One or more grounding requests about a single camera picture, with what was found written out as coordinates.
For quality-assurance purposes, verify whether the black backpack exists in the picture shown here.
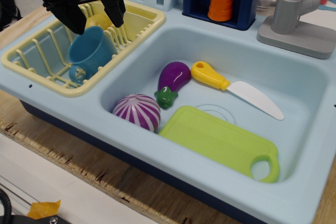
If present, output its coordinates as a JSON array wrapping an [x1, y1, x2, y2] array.
[[1, 0, 22, 31]]

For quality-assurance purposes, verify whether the purple striped toy onion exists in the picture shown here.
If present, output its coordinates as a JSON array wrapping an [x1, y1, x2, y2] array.
[[112, 94, 161, 132]]

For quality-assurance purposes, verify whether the yellow toy potato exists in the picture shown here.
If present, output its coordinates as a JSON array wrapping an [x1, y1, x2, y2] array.
[[85, 14, 112, 30]]

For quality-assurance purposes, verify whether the yellow handled toy knife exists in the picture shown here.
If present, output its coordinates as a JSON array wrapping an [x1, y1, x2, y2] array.
[[191, 61, 285, 121]]

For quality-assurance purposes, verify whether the blue plastic cup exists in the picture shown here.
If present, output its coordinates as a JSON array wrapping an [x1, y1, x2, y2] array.
[[68, 26, 118, 84]]

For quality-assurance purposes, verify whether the grey toy faucet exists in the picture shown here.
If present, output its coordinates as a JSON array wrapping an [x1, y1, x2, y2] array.
[[257, 0, 335, 59]]

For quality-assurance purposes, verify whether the cream yellow drying rack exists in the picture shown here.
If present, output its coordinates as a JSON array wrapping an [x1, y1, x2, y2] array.
[[1, 1, 165, 97]]

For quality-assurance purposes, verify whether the yellow tape piece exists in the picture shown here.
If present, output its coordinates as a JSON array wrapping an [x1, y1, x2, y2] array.
[[27, 200, 61, 220]]

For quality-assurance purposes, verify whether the black cable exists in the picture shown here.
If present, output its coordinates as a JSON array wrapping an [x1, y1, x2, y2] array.
[[0, 187, 12, 224]]

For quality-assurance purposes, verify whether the light blue toy sink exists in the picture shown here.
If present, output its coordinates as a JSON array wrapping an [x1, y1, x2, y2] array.
[[1, 0, 335, 223]]

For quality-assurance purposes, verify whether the orange toy carrot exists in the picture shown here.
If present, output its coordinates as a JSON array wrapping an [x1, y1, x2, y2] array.
[[207, 0, 233, 22]]

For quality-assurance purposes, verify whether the purple toy eggplant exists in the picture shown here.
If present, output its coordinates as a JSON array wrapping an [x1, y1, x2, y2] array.
[[154, 61, 191, 109]]

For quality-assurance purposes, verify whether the green plastic cutting board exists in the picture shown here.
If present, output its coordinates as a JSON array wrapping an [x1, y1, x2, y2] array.
[[159, 106, 280, 183]]

